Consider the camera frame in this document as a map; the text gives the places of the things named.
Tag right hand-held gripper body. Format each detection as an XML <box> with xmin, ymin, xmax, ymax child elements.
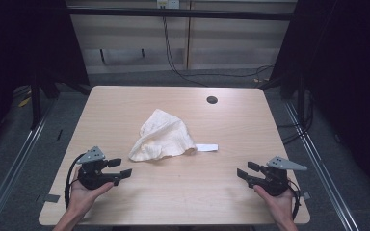
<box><xmin>248</xmin><ymin>156</ymin><xmax>308</xmax><ymax>197</ymax></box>

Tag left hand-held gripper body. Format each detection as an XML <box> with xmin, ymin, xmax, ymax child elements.
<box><xmin>75</xmin><ymin>145</ymin><xmax>123</xmax><ymax>191</ymax></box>

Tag cream towel with white label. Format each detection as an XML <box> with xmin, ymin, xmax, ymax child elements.
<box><xmin>128</xmin><ymin>108</ymin><xmax>220</xmax><ymax>163</ymax></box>

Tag person's left hand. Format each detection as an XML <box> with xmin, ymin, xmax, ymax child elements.
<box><xmin>67</xmin><ymin>167</ymin><xmax>115</xmax><ymax>213</ymax></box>

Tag person's right hand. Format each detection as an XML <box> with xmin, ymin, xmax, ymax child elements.
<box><xmin>253</xmin><ymin>185</ymin><xmax>297</xmax><ymax>222</ymax></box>

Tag black metal stand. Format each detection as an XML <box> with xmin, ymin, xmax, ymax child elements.
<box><xmin>30</xmin><ymin>76</ymin><xmax>42</xmax><ymax>129</ymax></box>

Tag yellow object on floor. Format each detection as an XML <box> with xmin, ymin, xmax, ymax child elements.
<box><xmin>18</xmin><ymin>96</ymin><xmax>33</xmax><ymax>108</ymax></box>

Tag black curtain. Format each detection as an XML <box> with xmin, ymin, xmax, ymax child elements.
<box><xmin>269</xmin><ymin>0</ymin><xmax>370</xmax><ymax>193</ymax></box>
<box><xmin>0</xmin><ymin>0</ymin><xmax>91</xmax><ymax>155</ymax></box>

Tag black horizontal metal bar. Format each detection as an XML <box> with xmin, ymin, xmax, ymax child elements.
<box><xmin>66</xmin><ymin>8</ymin><xmax>295</xmax><ymax>22</ymax></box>

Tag left hand-held gripper black cable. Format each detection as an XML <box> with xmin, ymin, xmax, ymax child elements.
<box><xmin>64</xmin><ymin>153</ymin><xmax>86</xmax><ymax>209</ymax></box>

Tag hand-held gripper black cable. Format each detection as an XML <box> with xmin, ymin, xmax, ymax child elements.
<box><xmin>64</xmin><ymin>153</ymin><xmax>86</xmax><ymax>209</ymax></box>
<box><xmin>287</xmin><ymin>179</ymin><xmax>303</xmax><ymax>220</ymax></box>

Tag right hand-held gripper black cable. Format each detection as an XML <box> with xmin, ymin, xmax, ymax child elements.
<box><xmin>287</xmin><ymin>179</ymin><xmax>303</xmax><ymax>220</ymax></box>

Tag metal floor rail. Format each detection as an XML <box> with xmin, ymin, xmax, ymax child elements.
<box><xmin>283</xmin><ymin>100</ymin><xmax>360</xmax><ymax>231</ymax></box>
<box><xmin>0</xmin><ymin>105</ymin><xmax>57</xmax><ymax>231</ymax></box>

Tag black floor cables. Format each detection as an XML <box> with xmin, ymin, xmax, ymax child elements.
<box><xmin>276</xmin><ymin>92</ymin><xmax>314</xmax><ymax>145</ymax></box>

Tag black hanging power cable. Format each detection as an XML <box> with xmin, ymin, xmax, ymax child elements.
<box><xmin>162</xmin><ymin>15</ymin><xmax>275</xmax><ymax>89</ymax></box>

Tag white wall power outlet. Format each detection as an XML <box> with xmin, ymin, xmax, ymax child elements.
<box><xmin>156</xmin><ymin>0</ymin><xmax>181</xmax><ymax>10</ymax></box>

